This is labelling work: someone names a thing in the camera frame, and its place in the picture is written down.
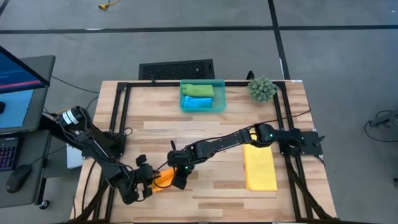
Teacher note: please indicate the black mouse green light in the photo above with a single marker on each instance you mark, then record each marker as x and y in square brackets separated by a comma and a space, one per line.
[18, 179]

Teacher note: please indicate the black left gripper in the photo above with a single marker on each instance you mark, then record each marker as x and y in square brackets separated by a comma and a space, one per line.
[136, 177]

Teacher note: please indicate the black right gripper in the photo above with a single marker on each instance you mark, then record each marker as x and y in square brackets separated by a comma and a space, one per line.
[186, 157]

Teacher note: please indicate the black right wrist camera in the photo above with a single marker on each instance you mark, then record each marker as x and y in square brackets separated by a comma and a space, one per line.
[173, 158]

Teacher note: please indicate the white box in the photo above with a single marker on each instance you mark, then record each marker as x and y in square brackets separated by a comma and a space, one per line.
[73, 158]

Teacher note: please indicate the black floor vent grate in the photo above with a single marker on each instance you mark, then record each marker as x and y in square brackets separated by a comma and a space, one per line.
[175, 69]

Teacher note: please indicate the blue microfiber towel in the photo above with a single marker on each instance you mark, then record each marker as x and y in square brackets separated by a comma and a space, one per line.
[197, 102]

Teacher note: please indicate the grey desk cart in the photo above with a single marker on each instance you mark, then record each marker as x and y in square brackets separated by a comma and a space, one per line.
[34, 186]

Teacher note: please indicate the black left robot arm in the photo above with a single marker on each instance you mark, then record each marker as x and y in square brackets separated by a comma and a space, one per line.
[93, 143]

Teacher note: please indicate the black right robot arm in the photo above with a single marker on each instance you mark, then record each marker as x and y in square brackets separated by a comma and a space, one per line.
[224, 143]

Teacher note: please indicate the orange microfiber towel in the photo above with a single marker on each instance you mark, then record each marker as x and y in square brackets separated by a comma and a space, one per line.
[164, 179]

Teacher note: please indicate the teal translucent plastic basket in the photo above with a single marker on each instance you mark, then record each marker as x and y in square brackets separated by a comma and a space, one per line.
[219, 93]

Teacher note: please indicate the yellow microfiber towel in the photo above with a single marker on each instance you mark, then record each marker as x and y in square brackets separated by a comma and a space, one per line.
[259, 168]

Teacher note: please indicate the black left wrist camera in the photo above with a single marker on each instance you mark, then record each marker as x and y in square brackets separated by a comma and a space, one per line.
[148, 175]

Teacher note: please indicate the desktop monitor blue screen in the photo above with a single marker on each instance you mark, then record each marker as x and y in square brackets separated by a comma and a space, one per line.
[18, 102]

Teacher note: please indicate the black metal table frame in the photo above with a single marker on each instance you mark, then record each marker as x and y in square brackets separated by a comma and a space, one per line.
[155, 84]

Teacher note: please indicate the green potted plant white pot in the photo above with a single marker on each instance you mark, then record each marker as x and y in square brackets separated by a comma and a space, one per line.
[262, 90]

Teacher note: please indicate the black keyboard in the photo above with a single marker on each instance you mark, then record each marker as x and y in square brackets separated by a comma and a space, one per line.
[7, 154]

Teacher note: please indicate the green microfiber towel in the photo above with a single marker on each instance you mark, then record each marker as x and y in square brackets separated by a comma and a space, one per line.
[199, 90]

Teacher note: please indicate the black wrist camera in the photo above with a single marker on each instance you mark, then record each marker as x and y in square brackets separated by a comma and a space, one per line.
[148, 175]
[173, 158]

